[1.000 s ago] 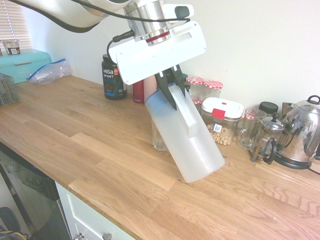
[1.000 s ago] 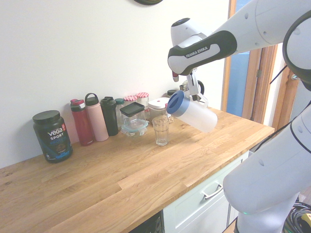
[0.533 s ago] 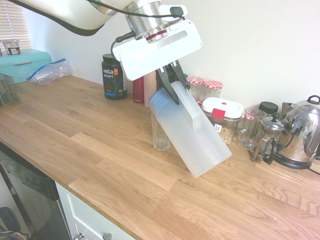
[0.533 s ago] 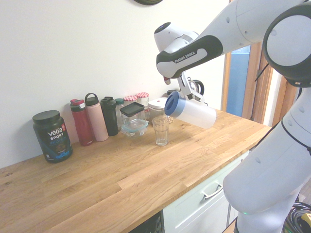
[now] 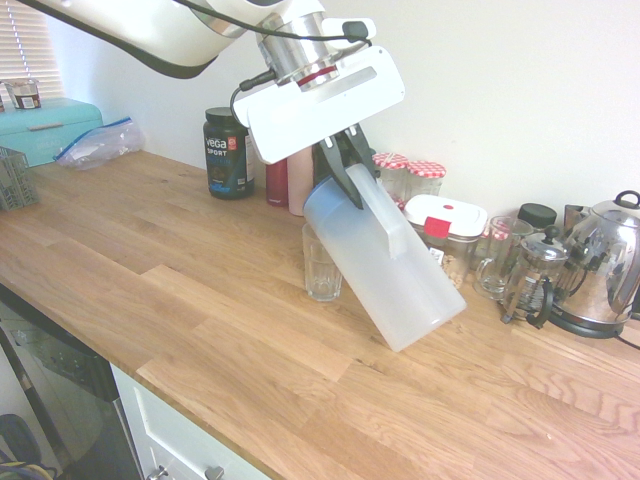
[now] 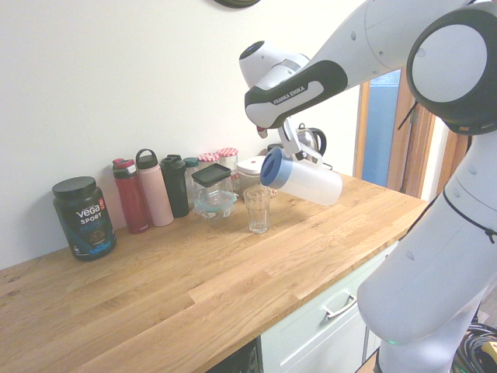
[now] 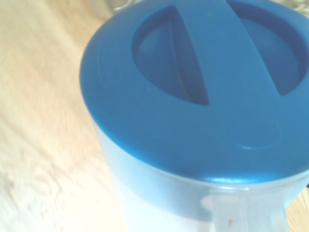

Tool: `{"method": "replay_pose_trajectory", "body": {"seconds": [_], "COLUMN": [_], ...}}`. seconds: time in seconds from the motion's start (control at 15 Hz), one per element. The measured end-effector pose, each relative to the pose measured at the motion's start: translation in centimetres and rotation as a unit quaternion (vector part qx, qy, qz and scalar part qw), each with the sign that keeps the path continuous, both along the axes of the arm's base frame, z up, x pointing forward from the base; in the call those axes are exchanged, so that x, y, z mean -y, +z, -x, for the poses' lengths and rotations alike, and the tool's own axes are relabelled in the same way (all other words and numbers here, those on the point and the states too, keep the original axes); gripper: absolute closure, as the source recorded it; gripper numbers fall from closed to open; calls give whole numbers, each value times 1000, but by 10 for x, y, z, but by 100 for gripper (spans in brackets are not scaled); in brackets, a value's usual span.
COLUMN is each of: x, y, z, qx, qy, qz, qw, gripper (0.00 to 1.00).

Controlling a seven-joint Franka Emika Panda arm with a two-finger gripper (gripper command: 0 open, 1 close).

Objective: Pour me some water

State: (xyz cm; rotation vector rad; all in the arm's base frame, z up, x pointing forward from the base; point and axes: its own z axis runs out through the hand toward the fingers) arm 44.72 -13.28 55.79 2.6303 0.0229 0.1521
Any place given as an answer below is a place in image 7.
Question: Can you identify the translucent pitcher with blue lid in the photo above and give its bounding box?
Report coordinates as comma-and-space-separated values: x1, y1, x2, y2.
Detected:
79, 0, 309, 232

